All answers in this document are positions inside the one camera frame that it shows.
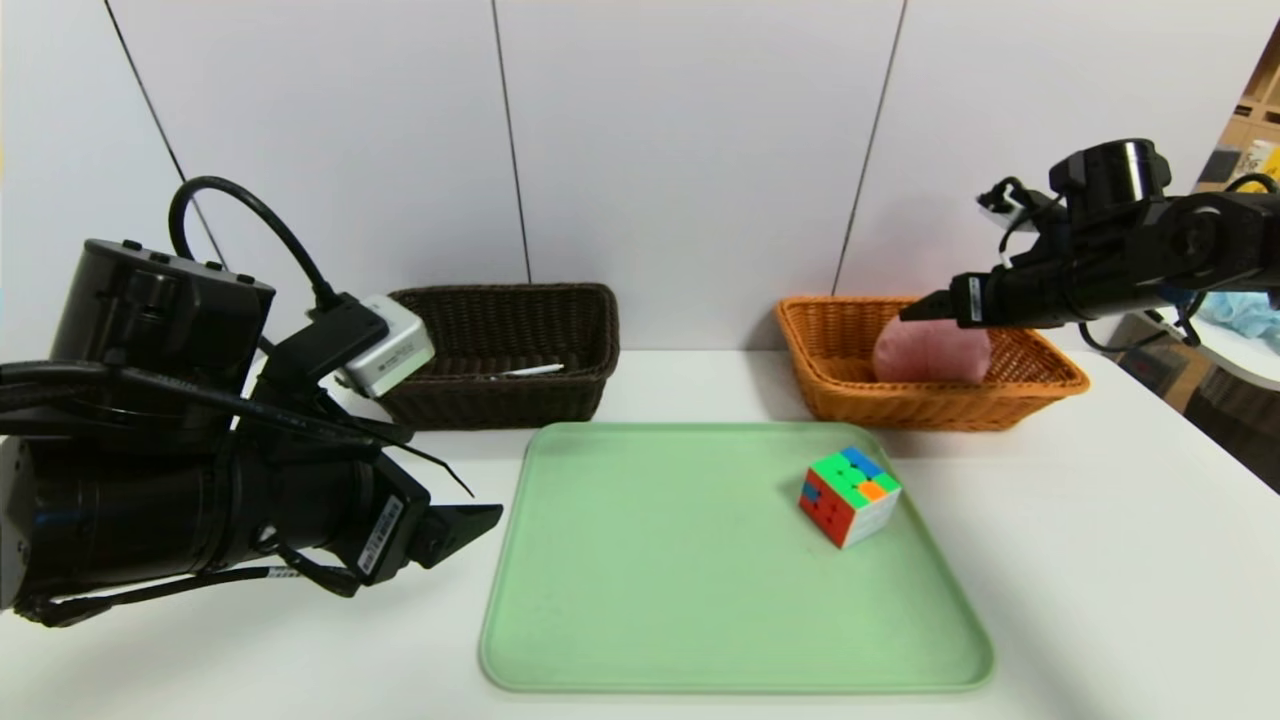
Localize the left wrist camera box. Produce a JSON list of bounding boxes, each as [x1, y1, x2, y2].
[[335, 295, 437, 398]]

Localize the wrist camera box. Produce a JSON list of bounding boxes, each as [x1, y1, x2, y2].
[[976, 176, 1063, 241], [335, 295, 437, 398]]

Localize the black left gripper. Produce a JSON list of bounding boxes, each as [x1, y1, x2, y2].
[[229, 451, 504, 587]]

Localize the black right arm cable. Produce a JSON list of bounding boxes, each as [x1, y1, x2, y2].
[[1075, 285, 1206, 353]]

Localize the light blue mesh sponge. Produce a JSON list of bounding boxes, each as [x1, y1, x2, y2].
[[1195, 290, 1280, 341]]

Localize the orange wicker basket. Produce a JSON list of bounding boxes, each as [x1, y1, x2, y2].
[[776, 296, 1091, 432]]

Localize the multicoloured puzzle cube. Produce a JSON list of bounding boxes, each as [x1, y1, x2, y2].
[[798, 446, 902, 550]]

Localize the light green plastic tray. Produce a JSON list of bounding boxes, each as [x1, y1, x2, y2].
[[478, 421, 997, 695]]

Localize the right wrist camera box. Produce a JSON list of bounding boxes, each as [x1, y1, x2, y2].
[[976, 176, 1063, 241]]

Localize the dark brown wicker basket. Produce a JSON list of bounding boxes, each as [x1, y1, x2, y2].
[[375, 283, 621, 432]]

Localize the wooden shelf unit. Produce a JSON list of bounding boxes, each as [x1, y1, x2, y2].
[[1200, 20, 1280, 191]]

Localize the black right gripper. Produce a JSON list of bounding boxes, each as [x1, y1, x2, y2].
[[898, 250, 1083, 329]]

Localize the pink plush peach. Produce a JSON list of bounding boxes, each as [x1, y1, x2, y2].
[[872, 318, 993, 385]]

